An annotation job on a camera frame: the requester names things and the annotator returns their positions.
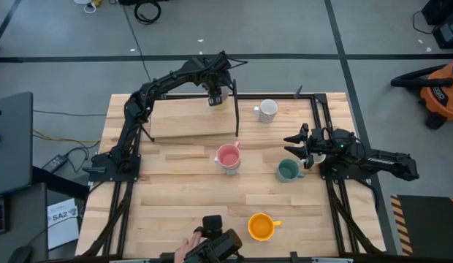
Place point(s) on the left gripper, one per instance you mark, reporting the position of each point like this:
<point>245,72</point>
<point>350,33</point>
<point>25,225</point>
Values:
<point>215,91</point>

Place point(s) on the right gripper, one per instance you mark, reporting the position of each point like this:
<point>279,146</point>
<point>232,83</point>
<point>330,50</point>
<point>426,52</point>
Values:
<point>319,144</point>

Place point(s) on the white mug yellow rim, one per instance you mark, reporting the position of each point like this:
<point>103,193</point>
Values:
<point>319,159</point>

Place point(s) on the green mug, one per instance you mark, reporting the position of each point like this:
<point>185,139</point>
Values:
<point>286,170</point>

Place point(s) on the white patterned mug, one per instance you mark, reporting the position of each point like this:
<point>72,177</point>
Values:
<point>269,107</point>

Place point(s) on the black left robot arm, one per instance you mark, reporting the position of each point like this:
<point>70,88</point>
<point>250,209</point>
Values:
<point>139,102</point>

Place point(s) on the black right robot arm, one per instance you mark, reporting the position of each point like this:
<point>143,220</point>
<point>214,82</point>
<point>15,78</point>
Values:
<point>387,162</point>

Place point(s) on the black handheld device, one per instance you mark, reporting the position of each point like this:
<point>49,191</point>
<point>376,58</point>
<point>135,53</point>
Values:
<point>219,244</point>

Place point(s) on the black mat striped edge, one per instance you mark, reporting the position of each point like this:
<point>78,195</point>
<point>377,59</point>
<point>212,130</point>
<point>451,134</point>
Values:
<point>427,223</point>

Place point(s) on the orange shop vacuum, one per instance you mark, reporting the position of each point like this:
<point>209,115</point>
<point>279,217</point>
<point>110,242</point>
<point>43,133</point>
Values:
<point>442,95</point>

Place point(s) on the person's hand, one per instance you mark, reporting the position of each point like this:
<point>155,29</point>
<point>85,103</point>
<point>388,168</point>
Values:
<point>186,250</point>

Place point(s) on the black power adapter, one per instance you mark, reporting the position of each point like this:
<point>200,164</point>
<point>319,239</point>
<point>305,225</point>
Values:
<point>55,163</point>

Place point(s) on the black equipment case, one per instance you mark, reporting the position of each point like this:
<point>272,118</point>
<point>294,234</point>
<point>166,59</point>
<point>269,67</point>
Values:
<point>444,9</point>
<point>449,34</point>

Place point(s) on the white paper sign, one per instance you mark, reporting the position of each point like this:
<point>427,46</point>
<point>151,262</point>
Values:
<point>62,223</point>

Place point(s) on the grey desk top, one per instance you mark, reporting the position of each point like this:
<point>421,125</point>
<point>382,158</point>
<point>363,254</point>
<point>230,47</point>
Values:
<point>11,146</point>

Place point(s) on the dark grey desk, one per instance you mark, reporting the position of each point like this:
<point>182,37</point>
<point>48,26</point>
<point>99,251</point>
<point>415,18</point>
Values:
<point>25,219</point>

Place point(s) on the black computer mouse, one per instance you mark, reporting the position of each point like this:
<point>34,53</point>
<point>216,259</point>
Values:
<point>21,254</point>

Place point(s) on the wooden shelf rack black frame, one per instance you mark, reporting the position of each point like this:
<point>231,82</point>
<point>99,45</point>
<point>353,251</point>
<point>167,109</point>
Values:
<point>190,117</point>

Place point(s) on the black aluminium rig frame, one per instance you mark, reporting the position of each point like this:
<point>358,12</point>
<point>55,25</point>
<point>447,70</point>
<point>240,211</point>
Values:
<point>129,193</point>

